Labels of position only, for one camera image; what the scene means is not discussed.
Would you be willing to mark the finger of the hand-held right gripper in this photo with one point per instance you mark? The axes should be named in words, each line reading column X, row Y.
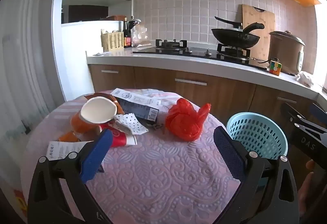
column 319, row 113
column 296, row 122

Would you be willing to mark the person's right hand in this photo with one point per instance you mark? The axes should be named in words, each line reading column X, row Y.
column 306, row 190

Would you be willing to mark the pink patterned tablecloth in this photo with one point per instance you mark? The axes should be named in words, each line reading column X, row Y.
column 158, row 178

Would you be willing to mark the white kitchen countertop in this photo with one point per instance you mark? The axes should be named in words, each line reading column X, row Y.
column 178, row 63

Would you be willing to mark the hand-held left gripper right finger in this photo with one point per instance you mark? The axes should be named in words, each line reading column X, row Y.
column 227, row 152

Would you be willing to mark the black gas stove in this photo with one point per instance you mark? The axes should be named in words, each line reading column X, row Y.
column 196, row 51

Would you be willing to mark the red paper cup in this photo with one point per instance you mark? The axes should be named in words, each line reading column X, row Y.
column 120, row 138

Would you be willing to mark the orange paper bowl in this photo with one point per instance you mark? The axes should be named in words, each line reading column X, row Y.
column 98, row 110

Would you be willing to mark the black frying pan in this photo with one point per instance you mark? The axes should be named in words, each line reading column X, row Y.
column 235, row 37

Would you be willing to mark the dark soy sauce bottle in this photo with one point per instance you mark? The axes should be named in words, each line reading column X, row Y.
column 126, row 35

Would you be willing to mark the clear plastic jar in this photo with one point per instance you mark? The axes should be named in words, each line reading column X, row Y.
column 140, row 36

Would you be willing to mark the red plastic bag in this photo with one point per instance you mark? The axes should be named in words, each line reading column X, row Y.
column 185, row 122

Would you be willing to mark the blue white milk carton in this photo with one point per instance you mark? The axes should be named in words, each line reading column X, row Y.
column 136, row 104

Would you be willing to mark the dark capped bottle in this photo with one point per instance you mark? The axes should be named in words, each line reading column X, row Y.
column 132, row 22

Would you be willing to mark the brown rice cooker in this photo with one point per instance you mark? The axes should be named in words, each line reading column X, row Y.
column 283, row 53

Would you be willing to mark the wooden cutting board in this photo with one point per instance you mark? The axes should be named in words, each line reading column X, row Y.
column 258, row 16

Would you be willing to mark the colourful puzzle cube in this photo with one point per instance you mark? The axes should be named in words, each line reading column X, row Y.
column 274, row 67

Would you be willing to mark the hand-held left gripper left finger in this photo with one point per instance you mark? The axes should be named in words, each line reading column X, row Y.
column 95, row 155

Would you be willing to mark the polka dot paper scrap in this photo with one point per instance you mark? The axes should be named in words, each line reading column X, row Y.
column 132, row 125

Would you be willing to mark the wooden base cabinet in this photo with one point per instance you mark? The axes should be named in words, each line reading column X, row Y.
column 158, row 81

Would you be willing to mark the yellow utensil basket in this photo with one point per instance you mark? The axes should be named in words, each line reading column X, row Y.
column 112, row 41

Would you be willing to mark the white paper receipt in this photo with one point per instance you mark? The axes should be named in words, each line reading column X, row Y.
column 63, row 149

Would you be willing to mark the crumpled white cloth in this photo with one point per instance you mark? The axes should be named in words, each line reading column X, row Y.
column 306, row 79

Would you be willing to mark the small black wrapper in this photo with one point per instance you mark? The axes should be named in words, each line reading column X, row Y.
column 147, row 122

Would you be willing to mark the light blue plastic basket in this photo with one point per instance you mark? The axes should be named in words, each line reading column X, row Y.
column 255, row 134

